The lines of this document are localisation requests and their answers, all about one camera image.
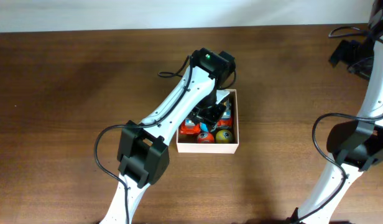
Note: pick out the white cardboard box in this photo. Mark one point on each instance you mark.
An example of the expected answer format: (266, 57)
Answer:
(188, 144)

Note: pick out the yellow face ball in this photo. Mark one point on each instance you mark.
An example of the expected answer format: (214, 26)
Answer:
(224, 136)

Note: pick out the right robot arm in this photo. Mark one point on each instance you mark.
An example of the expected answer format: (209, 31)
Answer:
(353, 146)

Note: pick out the orange face ball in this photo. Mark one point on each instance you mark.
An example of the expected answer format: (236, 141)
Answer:
(205, 138)

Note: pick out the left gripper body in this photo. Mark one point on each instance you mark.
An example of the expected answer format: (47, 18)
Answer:
(210, 113)

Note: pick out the red toy truck yellow ladder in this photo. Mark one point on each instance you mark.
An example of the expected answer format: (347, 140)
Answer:
(226, 120)

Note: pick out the red toy fire truck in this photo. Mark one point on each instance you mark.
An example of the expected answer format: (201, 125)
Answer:
(188, 127)

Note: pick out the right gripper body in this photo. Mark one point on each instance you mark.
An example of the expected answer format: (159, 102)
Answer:
(359, 56)

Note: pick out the blue face ball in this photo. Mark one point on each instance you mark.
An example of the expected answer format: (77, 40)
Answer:
(204, 127)

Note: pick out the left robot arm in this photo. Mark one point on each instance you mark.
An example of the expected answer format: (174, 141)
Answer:
(143, 154)

